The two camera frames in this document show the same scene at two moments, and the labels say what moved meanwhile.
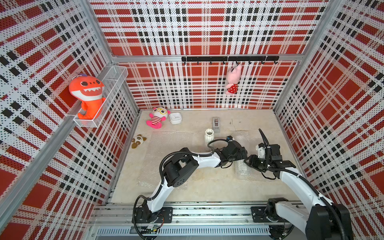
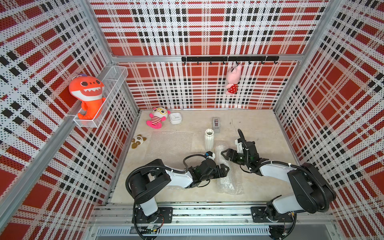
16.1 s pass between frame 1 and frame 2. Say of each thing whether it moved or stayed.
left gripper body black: moved
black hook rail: stayed
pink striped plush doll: stayed
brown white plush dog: stayed
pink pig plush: stayed
